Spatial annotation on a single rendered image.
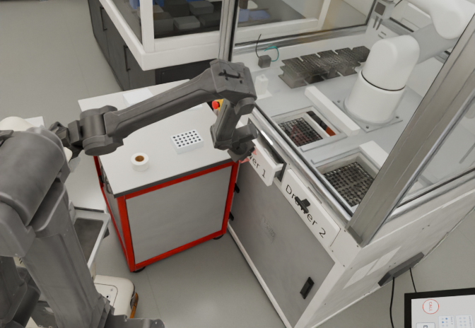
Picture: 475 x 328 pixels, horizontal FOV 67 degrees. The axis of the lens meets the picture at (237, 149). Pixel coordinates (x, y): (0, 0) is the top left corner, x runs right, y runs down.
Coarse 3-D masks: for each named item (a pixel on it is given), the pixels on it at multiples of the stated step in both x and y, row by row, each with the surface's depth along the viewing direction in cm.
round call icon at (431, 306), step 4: (424, 300) 94; (428, 300) 94; (432, 300) 93; (436, 300) 92; (424, 304) 94; (428, 304) 93; (432, 304) 92; (436, 304) 92; (424, 308) 93; (428, 308) 92; (432, 308) 92; (436, 308) 91; (424, 312) 92; (428, 312) 91; (432, 312) 91; (436, 312) 90
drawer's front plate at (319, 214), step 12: (288, 180) 134; (288, 192) 136; (300, 192) 129; (312, 204) 124; (312, 216) 126; (324, 216) 120; (312, 228) 128; (324, 228) 121; (336, 228) 117; (324, 240) 123
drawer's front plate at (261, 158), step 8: (256, 144) 140; (256, 152) 141; (264, 152) 138; (256, 160) 143; (264, 160) 136; (256, 168) 144; (264, 168) 138; (272, 168) 133; (264, 176) 140; (272, 176) 136
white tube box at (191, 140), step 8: (176, 136) 157; (184, 136) 157; (192, 136) 158; (200, 136) 159; (176, 144) 153; (184, 144) 154; (192, 144) 155; (200, 144) 158; (176, 152) 155; (184, 152) 156
